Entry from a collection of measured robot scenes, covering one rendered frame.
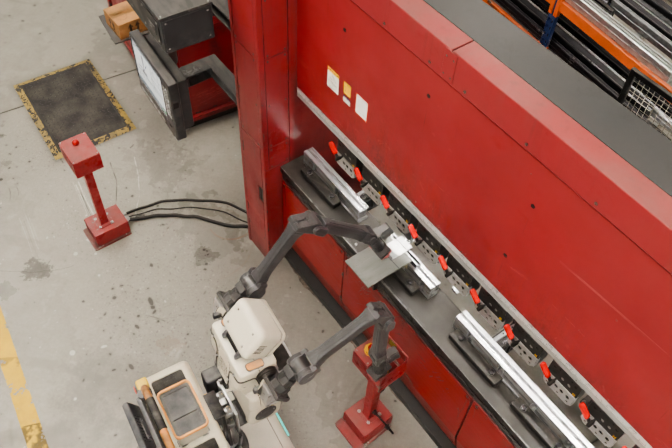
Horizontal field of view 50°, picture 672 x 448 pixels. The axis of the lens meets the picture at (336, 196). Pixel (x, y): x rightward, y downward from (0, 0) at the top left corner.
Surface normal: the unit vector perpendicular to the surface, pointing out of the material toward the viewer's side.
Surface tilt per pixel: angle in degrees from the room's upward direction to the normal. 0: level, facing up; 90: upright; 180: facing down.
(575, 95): 0
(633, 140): 0
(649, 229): 90
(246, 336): 47
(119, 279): 0
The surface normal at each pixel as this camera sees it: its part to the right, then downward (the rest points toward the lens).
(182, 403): 0.04, -0.63
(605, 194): -0.81, 0.43
